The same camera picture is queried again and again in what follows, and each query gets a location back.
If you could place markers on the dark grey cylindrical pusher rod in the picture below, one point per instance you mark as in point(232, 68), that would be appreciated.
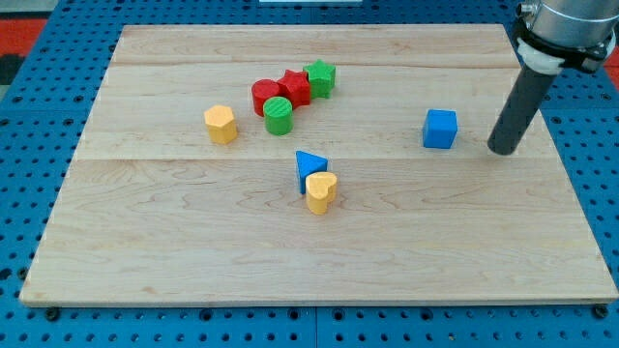
point(519, 109)

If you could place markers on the blue cube block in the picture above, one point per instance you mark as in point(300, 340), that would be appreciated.
point(440, 129)

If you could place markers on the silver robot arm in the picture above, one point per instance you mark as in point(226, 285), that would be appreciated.
point(551, 36)

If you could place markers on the yellow heart block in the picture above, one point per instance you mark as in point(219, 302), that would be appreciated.
point(321, 191)

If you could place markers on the green star block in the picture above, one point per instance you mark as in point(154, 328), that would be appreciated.
point(321, 78)

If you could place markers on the light wooden board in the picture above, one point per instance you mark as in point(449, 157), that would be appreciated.
point(153, 213)

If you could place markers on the red star block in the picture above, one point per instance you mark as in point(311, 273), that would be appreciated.
point(295, 86)

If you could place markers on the blue triangle block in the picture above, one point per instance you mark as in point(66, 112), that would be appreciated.
point(307, 164)

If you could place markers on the green cylinder block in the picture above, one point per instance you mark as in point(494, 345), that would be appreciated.
point(278, 115)

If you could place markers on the red cylinder block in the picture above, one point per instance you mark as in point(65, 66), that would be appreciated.
point(261, 91)

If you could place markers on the yellow hexagon block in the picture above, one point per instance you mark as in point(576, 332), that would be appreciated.
point(220, 123)

